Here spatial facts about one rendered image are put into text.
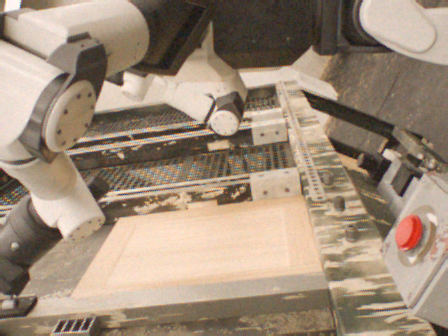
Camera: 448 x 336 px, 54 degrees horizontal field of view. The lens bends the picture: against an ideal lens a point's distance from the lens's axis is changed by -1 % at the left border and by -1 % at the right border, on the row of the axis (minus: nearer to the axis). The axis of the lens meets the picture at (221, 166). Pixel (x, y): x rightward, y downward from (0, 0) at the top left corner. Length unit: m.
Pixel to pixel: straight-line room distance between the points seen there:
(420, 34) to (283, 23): 0.24
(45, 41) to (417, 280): 0.44
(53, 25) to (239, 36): 0.39
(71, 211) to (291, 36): 0.47
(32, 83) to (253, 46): 0.45
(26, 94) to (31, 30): 0.08
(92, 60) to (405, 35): 0.57
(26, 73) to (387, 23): 0.61
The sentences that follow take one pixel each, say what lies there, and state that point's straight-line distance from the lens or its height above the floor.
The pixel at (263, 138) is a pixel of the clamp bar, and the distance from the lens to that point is 1.63.
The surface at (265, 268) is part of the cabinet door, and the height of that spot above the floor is 0.98.
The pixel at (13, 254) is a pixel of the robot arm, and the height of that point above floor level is 1.38.
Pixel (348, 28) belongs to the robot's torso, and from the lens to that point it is 0.89.
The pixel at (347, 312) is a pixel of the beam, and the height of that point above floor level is 0.89.
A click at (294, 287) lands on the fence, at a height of 0.95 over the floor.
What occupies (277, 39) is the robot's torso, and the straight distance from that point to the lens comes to 0.81.
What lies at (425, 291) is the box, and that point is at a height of 0.92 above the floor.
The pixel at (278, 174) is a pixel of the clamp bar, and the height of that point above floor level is 0.96.
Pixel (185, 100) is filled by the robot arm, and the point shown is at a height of 1.26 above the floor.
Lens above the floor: 1.17
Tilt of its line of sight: 3 degrees down
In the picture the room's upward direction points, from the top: 69 degrees counter-clockwise
